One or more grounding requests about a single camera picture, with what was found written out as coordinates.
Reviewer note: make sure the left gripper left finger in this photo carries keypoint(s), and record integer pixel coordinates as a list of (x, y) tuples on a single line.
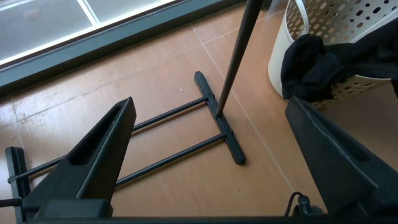
[(96, 182)]

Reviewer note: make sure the window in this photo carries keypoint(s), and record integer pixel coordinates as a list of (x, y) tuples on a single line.
[(46, 31)]

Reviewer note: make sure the heap of clothes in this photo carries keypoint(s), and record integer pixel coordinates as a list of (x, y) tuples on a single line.
[(311, 71)]

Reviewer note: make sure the black clothes rack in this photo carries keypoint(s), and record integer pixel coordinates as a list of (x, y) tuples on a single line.
[(224, 127)]

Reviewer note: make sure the white laundry basket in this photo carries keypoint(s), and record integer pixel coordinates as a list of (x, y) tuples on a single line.
[(335, 18)]

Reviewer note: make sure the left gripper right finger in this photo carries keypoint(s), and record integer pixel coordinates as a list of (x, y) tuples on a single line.
[(337, 186)]

